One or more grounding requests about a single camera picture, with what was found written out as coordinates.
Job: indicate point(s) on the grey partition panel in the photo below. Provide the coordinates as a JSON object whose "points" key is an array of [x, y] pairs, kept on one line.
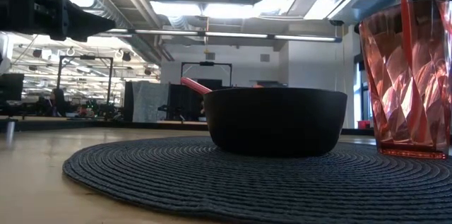
{"points": [[148, 102]]}

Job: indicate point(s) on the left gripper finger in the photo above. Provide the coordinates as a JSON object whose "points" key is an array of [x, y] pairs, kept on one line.
{"points": [[88, 22]]}

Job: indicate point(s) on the black monitor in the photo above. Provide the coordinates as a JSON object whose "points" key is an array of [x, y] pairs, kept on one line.
{"points": [[12, 86]]}

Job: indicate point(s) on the black bowl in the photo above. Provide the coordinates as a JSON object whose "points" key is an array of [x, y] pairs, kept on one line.
{"points": [[275, 121]]}

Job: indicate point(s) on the silver metal post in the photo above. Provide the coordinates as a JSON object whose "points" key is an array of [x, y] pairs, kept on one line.
{"points": [[10, 132]]}

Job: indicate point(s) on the round dark woven placemat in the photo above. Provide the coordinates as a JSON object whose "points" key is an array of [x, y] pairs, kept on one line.
{"points": [[212, 181]]}

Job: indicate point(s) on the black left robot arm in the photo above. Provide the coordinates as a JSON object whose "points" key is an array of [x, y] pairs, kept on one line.
{"points": [[10, 5]]}

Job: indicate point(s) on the person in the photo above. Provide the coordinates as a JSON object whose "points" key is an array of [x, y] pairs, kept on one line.
{"points": [[58, 102]]}

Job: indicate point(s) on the long ceiling light fixture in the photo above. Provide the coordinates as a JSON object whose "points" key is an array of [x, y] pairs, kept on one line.
{"points": [[233, 35]]}

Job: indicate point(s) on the tall black gantry frame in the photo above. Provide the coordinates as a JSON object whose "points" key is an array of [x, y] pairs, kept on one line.
{"points": [[84, 57]]}

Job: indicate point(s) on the dark ceiling security camera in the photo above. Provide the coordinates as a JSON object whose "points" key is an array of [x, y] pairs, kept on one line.
{"points": [[336, 22]]}

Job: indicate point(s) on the low black gantry frame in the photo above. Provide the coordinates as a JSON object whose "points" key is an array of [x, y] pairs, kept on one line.
{"points": [[206, 63]]}

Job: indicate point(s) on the black aluminium table frame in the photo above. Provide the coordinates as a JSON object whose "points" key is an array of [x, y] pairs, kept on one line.
{"points": [[141, 125]]}

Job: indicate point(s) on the orange faceted plastic cup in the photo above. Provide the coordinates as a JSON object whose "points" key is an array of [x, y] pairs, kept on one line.
{"points": [[423, 93]]}

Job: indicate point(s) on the red container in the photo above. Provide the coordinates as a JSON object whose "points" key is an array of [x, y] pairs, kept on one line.
{"points": [[363, 124]]}

